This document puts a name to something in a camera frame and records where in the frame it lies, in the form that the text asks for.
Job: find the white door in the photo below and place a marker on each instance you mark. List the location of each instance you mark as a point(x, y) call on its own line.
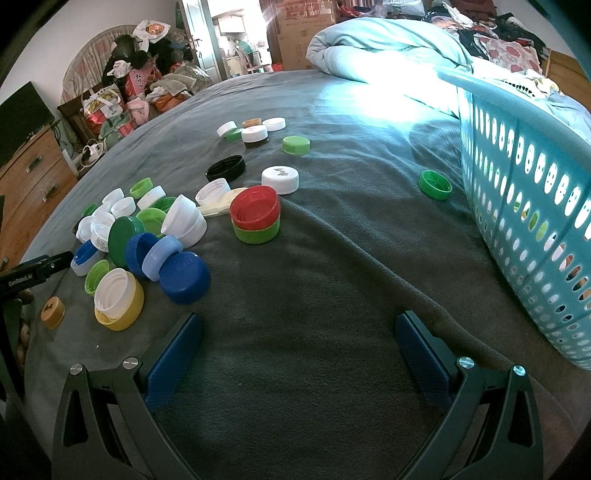
point(203, 55)

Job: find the plain cardboard box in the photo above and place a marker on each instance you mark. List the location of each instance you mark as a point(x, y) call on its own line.
point(295, 46)

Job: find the light blue duvet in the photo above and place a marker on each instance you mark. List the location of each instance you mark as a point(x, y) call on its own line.
point(369, 41)

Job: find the black bottle cap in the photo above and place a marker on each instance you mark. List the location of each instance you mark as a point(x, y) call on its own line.
point(226, 168)

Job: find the black television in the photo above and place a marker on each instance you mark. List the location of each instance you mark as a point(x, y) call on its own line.
point(23, 124)

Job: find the heap of mixed laundry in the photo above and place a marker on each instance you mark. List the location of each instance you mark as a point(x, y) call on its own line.
point(461, 18)

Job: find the wooden wardrobe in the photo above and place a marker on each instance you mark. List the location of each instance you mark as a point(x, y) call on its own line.
point(570, 69)

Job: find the white cartoon print bag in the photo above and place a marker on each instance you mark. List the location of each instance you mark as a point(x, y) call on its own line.
point(152, 30)

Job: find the red bottle cap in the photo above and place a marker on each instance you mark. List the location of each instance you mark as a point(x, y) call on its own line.
point(255, 207)

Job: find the dark wooden chair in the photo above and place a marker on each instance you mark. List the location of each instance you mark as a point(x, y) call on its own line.
point(69, 115)

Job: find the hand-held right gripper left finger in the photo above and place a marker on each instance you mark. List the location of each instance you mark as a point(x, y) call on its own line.
point(173, 364)

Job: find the pink box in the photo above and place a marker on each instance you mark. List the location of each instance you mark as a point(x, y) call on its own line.
point(138, 83)

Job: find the red floral cloth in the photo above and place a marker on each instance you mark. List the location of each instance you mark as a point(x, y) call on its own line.
point(508, 53)

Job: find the orange bag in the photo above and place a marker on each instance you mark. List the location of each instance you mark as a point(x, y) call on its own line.
point(171, 101)

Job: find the white power strip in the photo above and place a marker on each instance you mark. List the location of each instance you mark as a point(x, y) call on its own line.
point(90, 152)

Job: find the grey blanket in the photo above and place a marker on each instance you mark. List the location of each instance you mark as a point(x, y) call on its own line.
point(300, 323)

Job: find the orange bottle cap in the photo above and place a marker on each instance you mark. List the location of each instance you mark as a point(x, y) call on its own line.
point(252, 123)
point(52, 313)

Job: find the heap of clothes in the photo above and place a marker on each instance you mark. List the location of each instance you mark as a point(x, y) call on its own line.
point(180, 82)

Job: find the red and white shopping bag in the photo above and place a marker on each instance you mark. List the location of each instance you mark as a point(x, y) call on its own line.
point(101, 108)

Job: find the cream bottle cap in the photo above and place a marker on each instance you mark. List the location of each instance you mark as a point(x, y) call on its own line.
point(226, 206)

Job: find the person's left hand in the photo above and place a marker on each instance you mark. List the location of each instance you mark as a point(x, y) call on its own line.
point(25, 332)

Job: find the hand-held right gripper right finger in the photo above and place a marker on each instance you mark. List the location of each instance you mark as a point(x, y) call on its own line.
point(420, 364)

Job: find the green bottle cap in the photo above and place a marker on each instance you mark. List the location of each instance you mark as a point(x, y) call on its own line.
point(235, 135)
point(256, 235)
point(296, 145)
point(435, 184)

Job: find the white printed bottle cap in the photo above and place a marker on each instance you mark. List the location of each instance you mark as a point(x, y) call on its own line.
point(280, 180)

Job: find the wooden chest of drawers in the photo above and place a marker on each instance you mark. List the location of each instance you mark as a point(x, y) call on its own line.
point(32, 184)

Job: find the pile of bottle caps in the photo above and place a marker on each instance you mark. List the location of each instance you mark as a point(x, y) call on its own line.
point(184, 277)

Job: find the red printed cardboard box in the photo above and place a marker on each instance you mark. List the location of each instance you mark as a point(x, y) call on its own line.
point(304, 9)

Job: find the light blue laundry basket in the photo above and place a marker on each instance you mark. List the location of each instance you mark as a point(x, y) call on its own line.
point(498, 99)

